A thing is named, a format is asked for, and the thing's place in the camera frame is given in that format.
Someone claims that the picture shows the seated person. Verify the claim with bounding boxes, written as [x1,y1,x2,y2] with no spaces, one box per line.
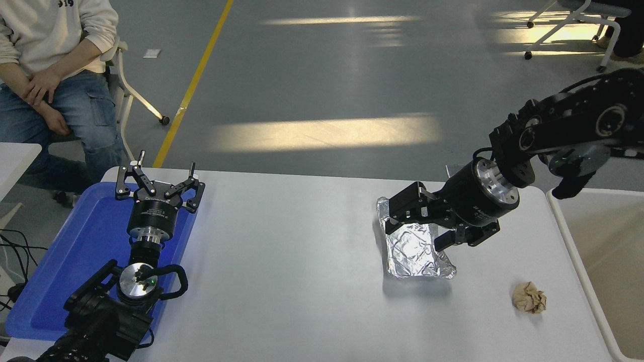
[0,0,124,208]

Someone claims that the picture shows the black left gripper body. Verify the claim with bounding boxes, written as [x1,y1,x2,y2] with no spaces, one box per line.
[127,180,183,238]

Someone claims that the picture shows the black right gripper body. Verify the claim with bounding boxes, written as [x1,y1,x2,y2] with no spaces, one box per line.
[442,161,519,228]

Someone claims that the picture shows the seated person's right hand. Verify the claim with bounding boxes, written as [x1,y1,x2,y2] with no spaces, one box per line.
[41,101,72,136]

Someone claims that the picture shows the large pale bin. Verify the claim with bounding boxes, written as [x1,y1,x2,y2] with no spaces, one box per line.
[546,187,644,362]

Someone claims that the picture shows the seated person's left hand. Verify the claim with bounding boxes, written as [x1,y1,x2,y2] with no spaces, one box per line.
[21,68,62,107]

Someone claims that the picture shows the white side table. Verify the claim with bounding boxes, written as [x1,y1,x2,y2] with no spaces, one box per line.
[0,143,43,229]

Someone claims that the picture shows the black cables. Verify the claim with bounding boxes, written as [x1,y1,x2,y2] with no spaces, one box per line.
[0,229,48,310]

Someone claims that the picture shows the blue plastic tray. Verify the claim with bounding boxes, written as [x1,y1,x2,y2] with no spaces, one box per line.
[5,182,198,342]

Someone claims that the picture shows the person beside wheeled chair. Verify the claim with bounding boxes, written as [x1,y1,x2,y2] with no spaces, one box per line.
[596,18,644,63]

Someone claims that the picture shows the crumpled tan paper ball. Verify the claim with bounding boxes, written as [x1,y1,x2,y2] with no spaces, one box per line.
[512,282,548,315]

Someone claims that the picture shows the silver foil tray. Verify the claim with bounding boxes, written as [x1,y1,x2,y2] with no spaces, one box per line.
[375,196,457,280]

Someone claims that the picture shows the white frame wheeled chair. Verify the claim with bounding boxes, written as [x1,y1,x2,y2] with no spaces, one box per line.
[523,0,632,72]

